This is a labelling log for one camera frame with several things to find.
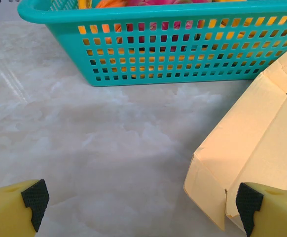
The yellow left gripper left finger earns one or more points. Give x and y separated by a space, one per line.
8 209

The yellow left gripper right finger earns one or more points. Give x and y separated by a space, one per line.
274 214

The yellow paper box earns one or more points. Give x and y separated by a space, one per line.
244 128

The yellow banana bunch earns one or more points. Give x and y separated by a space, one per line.
233 35

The small yellow fruit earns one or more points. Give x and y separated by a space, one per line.
84 3

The orange fruit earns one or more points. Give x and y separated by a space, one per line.
109 3

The teal plastic basket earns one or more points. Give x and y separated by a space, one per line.
133 12

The pink dragon fruit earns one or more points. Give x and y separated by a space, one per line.
158 2

